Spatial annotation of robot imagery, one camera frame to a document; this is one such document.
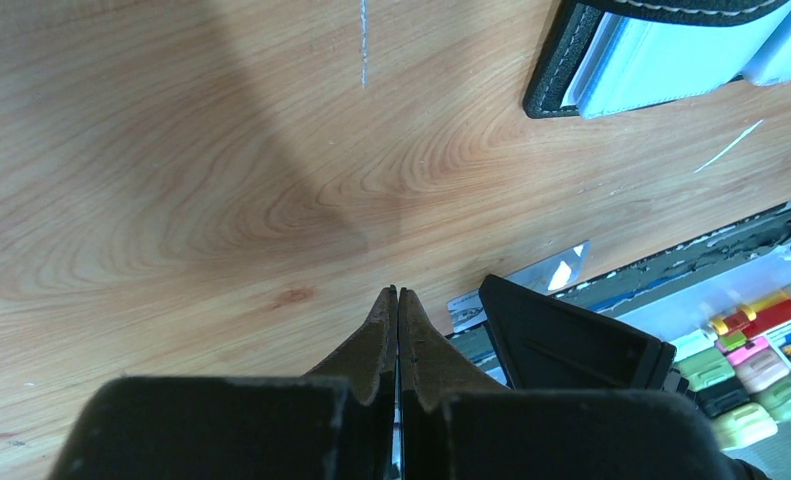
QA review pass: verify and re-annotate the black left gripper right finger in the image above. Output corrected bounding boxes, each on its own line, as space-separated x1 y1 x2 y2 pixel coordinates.
398 289 740 479

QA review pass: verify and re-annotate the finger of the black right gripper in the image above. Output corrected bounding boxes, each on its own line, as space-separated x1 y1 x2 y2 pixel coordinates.
478 275 676 390

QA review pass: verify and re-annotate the white credit card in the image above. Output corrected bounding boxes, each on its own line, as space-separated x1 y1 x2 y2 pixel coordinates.
447 241 590 334

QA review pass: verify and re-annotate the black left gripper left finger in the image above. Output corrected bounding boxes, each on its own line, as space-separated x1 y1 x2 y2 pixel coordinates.
51 287 397 479

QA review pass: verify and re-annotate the black card holder with sleeves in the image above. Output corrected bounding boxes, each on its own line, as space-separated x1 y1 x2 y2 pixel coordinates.
522 0 791 119

